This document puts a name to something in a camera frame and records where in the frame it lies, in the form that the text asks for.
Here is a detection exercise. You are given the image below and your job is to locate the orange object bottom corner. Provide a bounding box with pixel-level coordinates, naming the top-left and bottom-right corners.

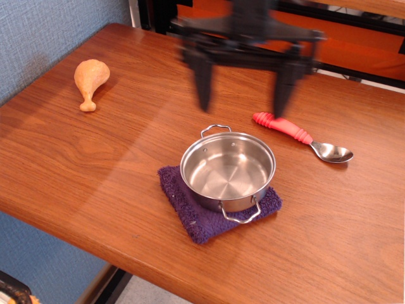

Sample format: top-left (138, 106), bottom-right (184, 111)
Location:
top-left (7, 294), bottom-right (40, 304)

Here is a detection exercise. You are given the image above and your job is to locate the orange panel black frame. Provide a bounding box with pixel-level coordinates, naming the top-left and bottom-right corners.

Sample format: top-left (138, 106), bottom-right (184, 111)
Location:
top-left (137, 1), bottom-right (404, 89)

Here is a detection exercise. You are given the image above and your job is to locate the red handled metal spoon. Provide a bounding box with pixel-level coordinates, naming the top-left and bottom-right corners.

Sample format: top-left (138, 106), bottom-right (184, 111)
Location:
top-left (252, 112), bottom-right (354, 163)

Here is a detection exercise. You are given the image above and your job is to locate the purple towel cloth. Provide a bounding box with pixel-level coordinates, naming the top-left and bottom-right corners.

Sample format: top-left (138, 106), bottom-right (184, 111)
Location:
top-left (158, 166), bottom-right (282, 244)

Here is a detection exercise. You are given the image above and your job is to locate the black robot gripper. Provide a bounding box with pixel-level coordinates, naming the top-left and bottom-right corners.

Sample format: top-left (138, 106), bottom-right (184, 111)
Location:
top-left (172, 1), bottom-right (324, 118)

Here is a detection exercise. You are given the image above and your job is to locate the stainless steel pot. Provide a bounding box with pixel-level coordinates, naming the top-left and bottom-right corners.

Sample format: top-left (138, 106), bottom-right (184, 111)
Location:
top-left (180, 124), bottom-right (276, 224)

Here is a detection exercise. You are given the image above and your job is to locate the toy chicken drumstick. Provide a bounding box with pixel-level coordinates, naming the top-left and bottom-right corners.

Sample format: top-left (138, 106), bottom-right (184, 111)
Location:
top-left (73, 59), bottom-right (110, 112)

